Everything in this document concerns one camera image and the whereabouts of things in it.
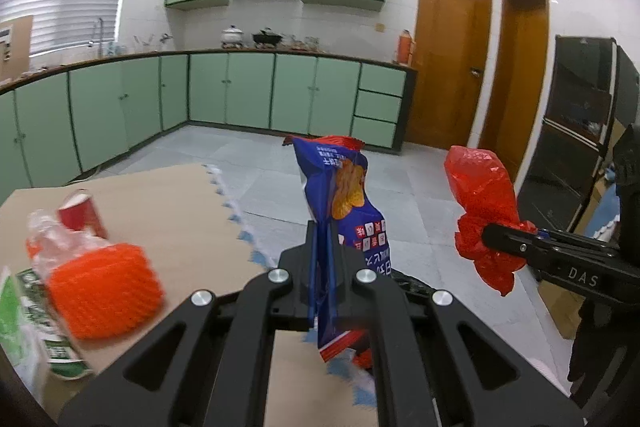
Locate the white cooking pot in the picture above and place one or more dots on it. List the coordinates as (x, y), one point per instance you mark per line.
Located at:
(232, 37)

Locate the orange thermos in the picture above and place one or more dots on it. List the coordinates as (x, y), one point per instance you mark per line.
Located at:
(405, 49)

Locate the person's right hand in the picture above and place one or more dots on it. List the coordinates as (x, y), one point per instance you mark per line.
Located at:
(597, 342)

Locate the beige tablecloth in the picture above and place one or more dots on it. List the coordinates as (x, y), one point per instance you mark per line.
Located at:
(175, 207)

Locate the utensil holder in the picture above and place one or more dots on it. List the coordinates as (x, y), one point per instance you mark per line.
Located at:
(142, 43)

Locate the chrome sink faucet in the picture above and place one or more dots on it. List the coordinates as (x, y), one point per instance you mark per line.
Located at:
(98, 37)

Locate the green white packet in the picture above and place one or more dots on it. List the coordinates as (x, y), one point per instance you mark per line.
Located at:
(20, 322)

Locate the black glass cabinet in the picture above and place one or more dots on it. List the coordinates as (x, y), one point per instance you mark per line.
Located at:
(565, 132)

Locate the floral scalloped tablecloth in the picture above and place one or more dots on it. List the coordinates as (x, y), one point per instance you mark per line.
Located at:
(222, 187)

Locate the plain wooden door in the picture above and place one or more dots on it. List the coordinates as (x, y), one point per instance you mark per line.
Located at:
(520, 82)

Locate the green lower cabinets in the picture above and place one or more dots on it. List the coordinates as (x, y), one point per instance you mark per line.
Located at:
(250, 87)

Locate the clear plastic wrap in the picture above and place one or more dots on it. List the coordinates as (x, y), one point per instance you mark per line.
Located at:
(50, 247)

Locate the black wok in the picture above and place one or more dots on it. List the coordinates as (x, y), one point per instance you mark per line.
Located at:
(267, 38)

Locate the blue white cloth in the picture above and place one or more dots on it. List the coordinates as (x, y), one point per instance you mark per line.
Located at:
(607, 202)

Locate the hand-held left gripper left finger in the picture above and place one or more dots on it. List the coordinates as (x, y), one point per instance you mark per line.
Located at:
(302, 287)

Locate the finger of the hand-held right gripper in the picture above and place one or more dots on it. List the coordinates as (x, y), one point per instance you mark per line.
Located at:
(575, 243)
(510, 247)

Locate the red plastic bag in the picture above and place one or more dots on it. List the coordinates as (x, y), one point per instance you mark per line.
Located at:
(480, 187)

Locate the blue snack bag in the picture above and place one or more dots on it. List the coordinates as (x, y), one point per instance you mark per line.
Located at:
(345, 187)

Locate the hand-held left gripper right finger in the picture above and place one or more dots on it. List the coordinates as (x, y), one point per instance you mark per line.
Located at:
(345, 292)

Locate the red paper cup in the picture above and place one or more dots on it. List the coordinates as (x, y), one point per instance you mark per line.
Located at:
(77, 214)

